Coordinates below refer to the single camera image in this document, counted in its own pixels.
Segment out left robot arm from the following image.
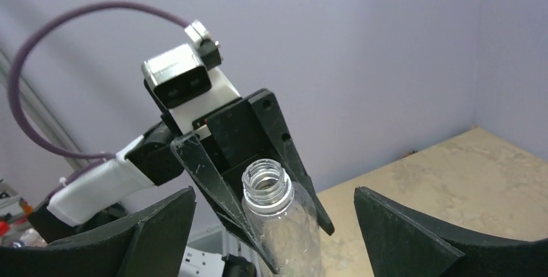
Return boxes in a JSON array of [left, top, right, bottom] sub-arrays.
[[30, 88, 335, 276]]

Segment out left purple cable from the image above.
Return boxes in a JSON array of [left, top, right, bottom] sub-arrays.
[[7, 1, 191, 190]]

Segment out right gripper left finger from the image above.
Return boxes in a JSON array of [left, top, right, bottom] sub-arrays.
[[1, 187, 196, 277]]

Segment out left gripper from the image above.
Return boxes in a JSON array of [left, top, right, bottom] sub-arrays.
[[167, 88, 335, 269]]

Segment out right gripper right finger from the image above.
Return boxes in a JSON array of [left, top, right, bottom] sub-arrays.
[[353, 187, 547, 276]]

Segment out slim clear plastic bottle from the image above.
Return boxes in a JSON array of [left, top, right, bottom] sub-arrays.
[[242, 159, 325, 276]]

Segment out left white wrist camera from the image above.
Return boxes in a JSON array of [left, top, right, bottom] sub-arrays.
[[141, 20, 241, 134]]

